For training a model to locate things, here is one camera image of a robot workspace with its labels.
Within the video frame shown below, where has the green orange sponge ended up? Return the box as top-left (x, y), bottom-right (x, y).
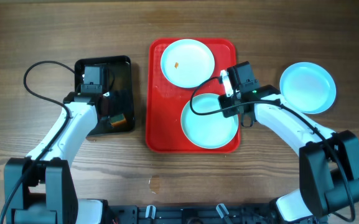
top-left (110, 113), bottom-right (127, 128)

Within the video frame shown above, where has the light blue plate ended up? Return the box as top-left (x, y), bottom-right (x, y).
top-left (180, 93), bottom-right (239, 149)
top-left (279, 62), bottom-right (337, 114)
top-left (160, 39), bottom-right (215, 88)

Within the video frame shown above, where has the light blue plate bottom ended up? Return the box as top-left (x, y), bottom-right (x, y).
top-left (279, 62), bottom-right (337, 114)

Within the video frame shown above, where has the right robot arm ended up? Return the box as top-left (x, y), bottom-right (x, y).
top-left (218, 85), bottom-right (359, 222)

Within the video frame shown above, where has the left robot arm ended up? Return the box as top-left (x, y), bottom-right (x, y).
top-left (0, 92), bottom-right (112, 224)

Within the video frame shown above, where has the black water tray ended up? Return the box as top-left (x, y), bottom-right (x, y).
top-left (74, 55), bottom-right (135, 136)

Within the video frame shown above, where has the red plastic tray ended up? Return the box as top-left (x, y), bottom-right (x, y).
top-left (146, 38), bottom-right (241, 154)

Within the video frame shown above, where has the light blue plate top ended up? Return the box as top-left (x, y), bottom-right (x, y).
top-left (160, 39), bottom-right (215, 88)

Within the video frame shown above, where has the right black cable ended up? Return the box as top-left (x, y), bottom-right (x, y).
top-left (189, 76), bottom-right (357, 222)

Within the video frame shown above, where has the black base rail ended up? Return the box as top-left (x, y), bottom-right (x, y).
top-left (107, 203), bottom-right (287, 224)

